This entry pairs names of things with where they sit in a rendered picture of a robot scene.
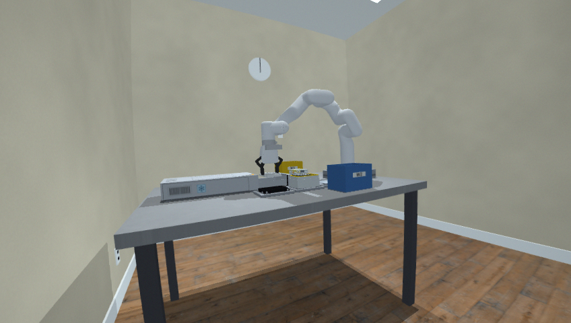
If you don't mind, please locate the dark blue bin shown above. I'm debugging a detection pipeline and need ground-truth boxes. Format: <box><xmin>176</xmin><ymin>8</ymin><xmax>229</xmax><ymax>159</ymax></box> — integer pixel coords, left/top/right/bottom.
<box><xmin>327</xmin><ymin>163</ymin><xmax>372</xmax><ymax>192</ymax></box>

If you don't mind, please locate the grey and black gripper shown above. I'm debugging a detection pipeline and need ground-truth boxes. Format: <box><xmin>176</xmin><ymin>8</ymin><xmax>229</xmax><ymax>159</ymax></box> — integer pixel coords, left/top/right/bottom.
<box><xmin>255</xmin><ymin>145</ymin><xmax>283</xmax><ymax>175</ymax></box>

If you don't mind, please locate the yellow open-top bin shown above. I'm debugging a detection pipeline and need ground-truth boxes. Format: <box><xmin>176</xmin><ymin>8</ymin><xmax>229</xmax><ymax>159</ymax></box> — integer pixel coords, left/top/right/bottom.
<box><xmin>279</xmin><ymin>161</ymin><xmax>303</xmax><ymax>174</ymax></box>

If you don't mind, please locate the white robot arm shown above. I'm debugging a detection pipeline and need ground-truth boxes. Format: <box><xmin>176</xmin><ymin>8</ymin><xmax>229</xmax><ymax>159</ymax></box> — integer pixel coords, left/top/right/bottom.
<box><xmin>261</xmin><ymin>89</ymin><xmax>362</xmax><ymax>164</ymax></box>

